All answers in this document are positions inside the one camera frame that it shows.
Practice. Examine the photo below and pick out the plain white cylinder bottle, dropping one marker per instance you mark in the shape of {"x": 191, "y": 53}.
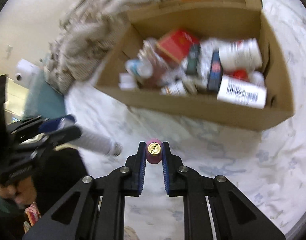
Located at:
{"x": 256, "y": 78}

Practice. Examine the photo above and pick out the black cloth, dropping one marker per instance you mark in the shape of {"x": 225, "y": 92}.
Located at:
{"x": 62, "y": 180}

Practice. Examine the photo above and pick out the white medicine box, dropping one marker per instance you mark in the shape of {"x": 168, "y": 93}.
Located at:
{"x": 240, "y": 93}

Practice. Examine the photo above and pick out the white bottle teal label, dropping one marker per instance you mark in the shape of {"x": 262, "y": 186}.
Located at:
{"x": 139, "y": 67}

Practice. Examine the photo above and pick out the white wall socket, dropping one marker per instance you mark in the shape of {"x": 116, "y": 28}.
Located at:
{"x": 9, "y": 50}

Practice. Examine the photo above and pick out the slim black box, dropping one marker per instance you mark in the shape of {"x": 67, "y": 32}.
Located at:
{"x": 193, "y": 60}

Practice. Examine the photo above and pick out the wide white jar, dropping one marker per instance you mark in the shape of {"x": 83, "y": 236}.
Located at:
{"x": 240, "y": 53}

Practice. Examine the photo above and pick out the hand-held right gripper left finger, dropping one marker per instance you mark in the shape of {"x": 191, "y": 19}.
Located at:
{"x": 142, "y": 167}

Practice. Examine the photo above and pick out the colourful printed packets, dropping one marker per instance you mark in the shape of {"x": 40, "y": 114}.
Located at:
{"x": 31, "y": 215}

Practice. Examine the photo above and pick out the blister pack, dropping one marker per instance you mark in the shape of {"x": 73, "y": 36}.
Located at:
{"x": 205, "y": 52}

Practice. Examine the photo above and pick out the brown cardboard box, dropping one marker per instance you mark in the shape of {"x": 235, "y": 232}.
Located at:
{"x": 193, "y": 107}

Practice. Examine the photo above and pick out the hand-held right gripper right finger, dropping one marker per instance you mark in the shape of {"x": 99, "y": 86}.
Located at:
{"x": 165, "y": 170}

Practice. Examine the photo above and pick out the pink lipstick gold cap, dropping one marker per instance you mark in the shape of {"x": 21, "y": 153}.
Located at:
{"x": 154, "y": 158}

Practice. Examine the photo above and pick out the white round appliance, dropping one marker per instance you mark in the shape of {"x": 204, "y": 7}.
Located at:
{"x": 26, "y": 70}

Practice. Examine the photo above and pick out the checked beige duvet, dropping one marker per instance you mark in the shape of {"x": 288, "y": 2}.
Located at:
{"x": 92, "y": 30}

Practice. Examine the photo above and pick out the small white pill bottle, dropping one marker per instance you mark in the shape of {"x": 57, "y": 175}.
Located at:
{"x": 126, "y": 81}

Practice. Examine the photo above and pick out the person's left forearm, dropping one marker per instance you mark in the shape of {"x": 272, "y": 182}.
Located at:
{"x": 0, "y": 205}

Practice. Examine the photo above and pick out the LED corn light bulb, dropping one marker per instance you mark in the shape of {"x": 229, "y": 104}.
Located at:
{"x": 95, "y": 141}

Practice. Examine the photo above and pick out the white bottle orange label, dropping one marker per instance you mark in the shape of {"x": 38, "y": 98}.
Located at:
{"x": 173, "y": 88}

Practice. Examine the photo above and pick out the person's left hand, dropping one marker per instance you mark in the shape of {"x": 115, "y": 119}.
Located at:
{"x": 22, "y": 192}

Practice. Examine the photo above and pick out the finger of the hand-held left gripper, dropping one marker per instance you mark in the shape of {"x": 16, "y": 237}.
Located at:
{"x": 57, "y": 123}
{"x": 60, "y": 136}

